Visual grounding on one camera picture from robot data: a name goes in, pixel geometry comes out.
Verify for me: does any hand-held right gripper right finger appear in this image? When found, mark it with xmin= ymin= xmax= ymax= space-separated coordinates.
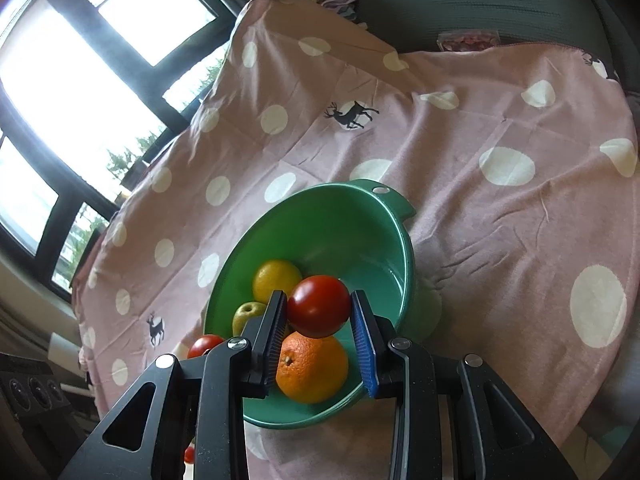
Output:
xmin=348 ymin=290 xmax=566 ymax=480

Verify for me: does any orange citrus fruit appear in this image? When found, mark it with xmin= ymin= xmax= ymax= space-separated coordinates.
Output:
xmin=275 ymin=331 xmax=350 ymax=405

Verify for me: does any green apple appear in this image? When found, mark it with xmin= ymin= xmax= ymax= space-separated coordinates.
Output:
xmin=231 ymin=301 xmax=268 ymax=337

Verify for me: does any pink polka dot tablecloth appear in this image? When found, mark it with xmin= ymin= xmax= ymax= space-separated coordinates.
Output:
xmin=70 ymin=0 xmax=640 ymax=480

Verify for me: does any black speaker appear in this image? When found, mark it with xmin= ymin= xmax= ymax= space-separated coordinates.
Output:
xmin=0 ymin=352 xmax=97 ymax=443

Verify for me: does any green plastic basin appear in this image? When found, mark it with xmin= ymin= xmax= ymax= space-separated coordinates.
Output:
xmin=202 ymin=179 xmax=417 ymax=430

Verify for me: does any yellow citrus fruit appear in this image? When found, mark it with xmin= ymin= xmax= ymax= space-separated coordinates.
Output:
xmin=251 ymin=259 xmax=304 ymax=306

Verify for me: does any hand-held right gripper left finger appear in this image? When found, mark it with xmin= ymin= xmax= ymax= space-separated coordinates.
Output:
xmin=57 ymin=290 xmax=289 ymax=480

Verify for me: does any black window frame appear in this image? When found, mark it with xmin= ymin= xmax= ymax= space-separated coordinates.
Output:
xmin=0 ymin=0 xmax=236 ymax=303

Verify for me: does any dark green cushion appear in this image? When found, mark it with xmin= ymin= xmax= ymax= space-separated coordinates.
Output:
xmin=350 ymin=0 xmax=640 ymax=91

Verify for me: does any pink snack packet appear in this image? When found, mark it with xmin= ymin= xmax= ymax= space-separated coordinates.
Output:
xmin=436 ymin=30 xmax=502 ymax=54

